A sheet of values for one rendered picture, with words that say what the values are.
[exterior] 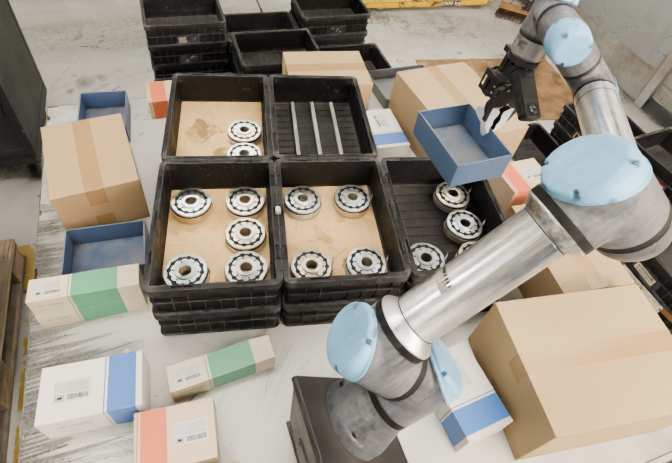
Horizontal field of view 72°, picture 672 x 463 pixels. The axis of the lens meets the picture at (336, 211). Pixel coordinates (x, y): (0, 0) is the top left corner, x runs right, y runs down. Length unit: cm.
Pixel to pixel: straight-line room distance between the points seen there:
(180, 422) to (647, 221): 92
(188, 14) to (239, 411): 222
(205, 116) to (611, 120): 115
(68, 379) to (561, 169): 102
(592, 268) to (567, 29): 70
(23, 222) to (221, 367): 163
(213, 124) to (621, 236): 121
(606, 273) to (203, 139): 122
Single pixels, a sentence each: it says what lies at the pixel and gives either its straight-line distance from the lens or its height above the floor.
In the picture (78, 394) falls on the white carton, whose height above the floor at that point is 79.
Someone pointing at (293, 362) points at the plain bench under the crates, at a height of 70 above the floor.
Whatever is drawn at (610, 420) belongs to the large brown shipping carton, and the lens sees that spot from 117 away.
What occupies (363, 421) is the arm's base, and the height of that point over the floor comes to 98.
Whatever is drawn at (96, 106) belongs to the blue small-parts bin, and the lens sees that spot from 190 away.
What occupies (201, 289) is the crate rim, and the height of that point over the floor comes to 93.
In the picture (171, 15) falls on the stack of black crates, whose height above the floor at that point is 50.
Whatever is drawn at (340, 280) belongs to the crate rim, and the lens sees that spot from 106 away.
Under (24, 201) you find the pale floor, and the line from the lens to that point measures 267.
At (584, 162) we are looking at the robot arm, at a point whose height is 145.
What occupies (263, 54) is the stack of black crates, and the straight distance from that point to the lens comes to 254.
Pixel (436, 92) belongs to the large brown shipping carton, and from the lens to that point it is 171.
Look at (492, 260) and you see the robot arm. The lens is 69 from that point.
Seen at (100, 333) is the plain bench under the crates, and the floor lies 70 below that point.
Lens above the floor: 182
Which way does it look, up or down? 49 degrees down
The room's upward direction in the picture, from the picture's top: 10 degrees clockwise
